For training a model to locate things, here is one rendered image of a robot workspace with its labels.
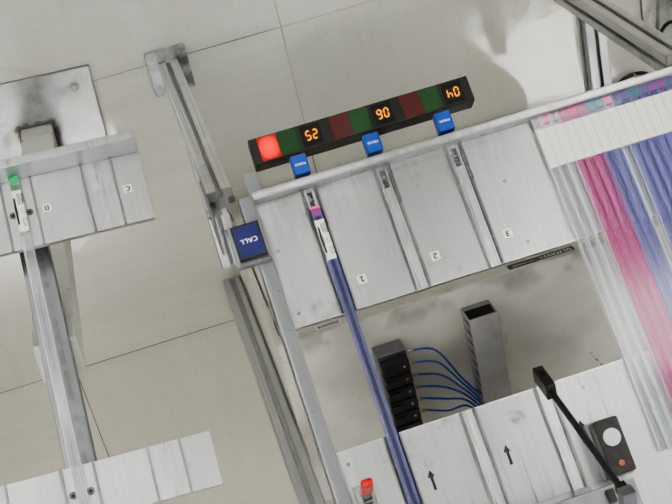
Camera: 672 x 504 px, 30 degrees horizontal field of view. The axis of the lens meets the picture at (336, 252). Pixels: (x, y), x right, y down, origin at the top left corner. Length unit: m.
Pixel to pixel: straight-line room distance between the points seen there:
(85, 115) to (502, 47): 0.85
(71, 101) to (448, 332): 0.86
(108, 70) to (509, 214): 0.95
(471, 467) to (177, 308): 1.10
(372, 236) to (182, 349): 1.02
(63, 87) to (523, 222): 1.01
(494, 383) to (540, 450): 0.39
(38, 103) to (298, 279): 0.86
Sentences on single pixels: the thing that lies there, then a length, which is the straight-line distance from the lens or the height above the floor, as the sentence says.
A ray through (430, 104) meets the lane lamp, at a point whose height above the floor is 0.66.
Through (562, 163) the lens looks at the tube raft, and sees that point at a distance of 1.84.
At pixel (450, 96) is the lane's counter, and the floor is 0.66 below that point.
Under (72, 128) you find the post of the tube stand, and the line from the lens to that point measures 2.48.
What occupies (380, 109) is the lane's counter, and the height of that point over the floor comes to 0.65.
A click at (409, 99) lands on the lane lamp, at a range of 1.87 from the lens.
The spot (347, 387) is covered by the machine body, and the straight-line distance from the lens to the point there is 2.10.
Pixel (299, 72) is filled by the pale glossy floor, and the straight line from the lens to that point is 2.51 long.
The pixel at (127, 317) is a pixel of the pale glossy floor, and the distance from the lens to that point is 2.67.
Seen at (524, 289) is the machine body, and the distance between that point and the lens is 2.11.
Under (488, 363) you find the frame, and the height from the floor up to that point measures 0.66.
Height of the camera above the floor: 2.33
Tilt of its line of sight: 60 degrees down
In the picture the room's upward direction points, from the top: 151 degrees clockwise
